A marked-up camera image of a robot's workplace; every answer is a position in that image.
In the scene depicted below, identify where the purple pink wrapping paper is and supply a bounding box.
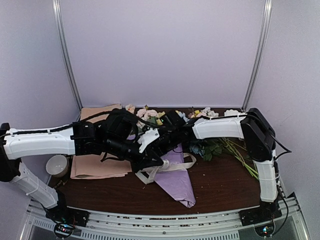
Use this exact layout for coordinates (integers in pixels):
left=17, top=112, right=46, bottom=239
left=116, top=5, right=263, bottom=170
left=152, top=144, right=196, bottom=208

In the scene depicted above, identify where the right aluminium frame post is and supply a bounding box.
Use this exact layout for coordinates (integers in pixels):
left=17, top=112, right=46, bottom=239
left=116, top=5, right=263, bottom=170
left=241, top=0, right=273, bottom=111

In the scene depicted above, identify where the left aluminium frame post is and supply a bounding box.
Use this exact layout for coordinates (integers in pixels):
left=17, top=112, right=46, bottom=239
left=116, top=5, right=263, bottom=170
left=52, top=0, right=83, bottom=112

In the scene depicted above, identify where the blue hydrangea flower stem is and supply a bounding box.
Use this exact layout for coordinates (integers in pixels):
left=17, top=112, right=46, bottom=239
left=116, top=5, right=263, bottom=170
left=175, top=110, right=205, bottom=157

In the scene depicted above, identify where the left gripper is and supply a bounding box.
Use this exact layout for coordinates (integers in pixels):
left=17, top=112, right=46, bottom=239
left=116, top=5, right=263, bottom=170
left=104, top=134, right=164, bottom=174

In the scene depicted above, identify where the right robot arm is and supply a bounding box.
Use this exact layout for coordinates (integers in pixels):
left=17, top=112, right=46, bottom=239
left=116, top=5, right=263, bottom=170
left=153, top=108, right=278, bottom=221

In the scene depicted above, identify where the front aluminium rail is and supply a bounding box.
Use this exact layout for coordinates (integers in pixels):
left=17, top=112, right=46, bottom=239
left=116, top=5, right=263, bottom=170
left=18, top=197, right=309, bottom=240

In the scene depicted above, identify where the beige ribbon strip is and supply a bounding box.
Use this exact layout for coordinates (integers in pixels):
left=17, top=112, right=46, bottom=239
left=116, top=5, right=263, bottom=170
left=135, top=153, right=197, bottom=185

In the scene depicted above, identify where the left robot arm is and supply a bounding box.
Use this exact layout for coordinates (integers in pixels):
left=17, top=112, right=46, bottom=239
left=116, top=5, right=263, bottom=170
left=0, top=108, right=165, bottom=222

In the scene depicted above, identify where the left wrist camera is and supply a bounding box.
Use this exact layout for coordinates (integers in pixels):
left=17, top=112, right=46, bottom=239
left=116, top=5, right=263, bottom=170
left=137, top=128, right=160, bottom=153

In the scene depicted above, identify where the white fluted dish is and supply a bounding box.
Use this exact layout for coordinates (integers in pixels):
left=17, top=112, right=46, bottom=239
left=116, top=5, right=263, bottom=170
left=224, top=109, right=242, bottom=117

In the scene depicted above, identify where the pink rose stem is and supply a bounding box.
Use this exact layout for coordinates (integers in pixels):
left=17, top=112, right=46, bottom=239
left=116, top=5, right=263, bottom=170
left=124, top=104, right=161, bottom=125

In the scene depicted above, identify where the aluminium frame post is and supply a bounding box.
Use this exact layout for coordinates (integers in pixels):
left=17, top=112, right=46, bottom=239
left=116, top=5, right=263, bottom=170
left=52, top=0, right=83, bottom=112
left=241, top=0, right=273, bottom=111

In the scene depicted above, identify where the black sleeved cable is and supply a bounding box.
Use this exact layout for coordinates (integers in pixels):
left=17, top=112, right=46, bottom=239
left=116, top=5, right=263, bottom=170
left=47, top=109, right=151, bottom=133

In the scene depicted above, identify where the small yellow flower spray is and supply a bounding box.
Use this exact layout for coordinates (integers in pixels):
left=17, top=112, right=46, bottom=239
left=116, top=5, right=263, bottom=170
left=202, top=137, right=259, bottom=180

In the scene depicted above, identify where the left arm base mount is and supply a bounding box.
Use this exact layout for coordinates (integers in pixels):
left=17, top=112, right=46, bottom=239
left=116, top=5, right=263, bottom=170
left=44, top=207, right=90, bottom=239

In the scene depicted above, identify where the yellow rose stem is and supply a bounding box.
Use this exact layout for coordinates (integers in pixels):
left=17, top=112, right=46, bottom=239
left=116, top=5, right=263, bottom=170
left=155, top=111, right=166, bottom=126

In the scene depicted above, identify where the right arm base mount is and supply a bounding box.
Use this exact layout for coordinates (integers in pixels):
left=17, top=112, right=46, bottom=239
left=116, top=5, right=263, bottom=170
left=238, top=206, right=282, bottom=238

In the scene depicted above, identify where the beige wrapping paper stack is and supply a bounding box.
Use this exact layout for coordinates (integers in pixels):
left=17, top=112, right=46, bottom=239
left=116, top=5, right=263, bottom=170
left=70, top=103, right=132, bottom=180

